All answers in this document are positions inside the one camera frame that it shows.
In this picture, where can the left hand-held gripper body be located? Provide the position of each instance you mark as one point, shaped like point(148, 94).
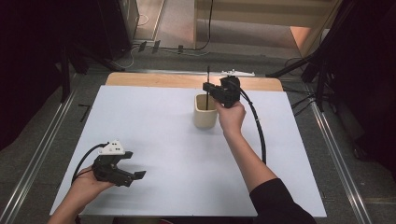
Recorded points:
point(109, 169)

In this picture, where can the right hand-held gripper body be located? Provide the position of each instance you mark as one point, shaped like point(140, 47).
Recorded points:
point(229, 90)

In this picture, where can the black pen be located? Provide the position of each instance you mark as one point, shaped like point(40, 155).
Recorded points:
point(208, 74)

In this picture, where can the beige square cup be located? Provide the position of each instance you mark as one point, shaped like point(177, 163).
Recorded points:
point(204, 119)

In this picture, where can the person's left hand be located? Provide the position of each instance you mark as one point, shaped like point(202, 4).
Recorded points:
point(88, 186)

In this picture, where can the person's right hand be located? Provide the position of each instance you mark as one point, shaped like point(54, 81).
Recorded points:
point(232, 119)

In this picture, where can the white table mat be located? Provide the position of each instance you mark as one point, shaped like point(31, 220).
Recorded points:
point(180, 155)

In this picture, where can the small black plug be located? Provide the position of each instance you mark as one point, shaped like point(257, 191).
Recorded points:
point(180, 48)

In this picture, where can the black tape strip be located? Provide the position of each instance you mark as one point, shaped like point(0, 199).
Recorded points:
point(142, 46)
point(156, 46)

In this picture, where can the black tripod stand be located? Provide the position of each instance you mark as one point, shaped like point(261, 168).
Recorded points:
point(320, 53)

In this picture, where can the aluminium floor rail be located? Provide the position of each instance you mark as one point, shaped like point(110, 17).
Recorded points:
point(174, 72)
point(339, 155)
point(37, 155)

